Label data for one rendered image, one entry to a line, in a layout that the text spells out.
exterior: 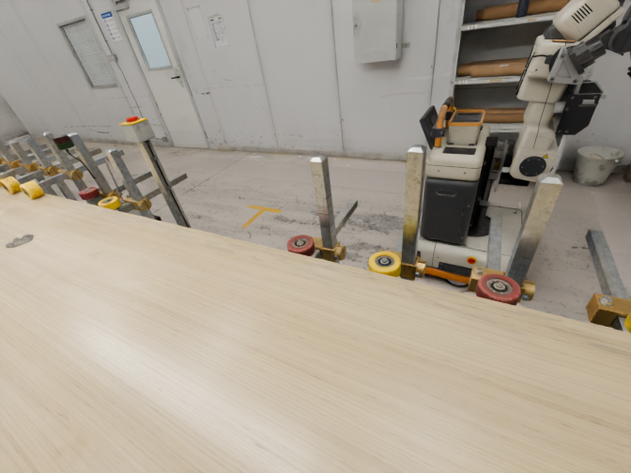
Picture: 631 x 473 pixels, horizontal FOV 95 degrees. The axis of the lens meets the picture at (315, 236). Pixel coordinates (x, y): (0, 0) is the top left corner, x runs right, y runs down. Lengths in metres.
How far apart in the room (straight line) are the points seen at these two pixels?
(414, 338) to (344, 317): 0.14
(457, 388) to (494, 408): 0.05
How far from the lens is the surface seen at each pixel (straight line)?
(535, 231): 0.76
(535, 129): 1.71
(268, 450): 0.55
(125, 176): 1.55
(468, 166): 1.59
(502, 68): 2.91
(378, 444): 0.53
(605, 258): 1.06
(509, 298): 0.72
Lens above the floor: 1.41
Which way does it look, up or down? 36 degrees down
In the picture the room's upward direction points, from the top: 10 degrees counter-clockwise
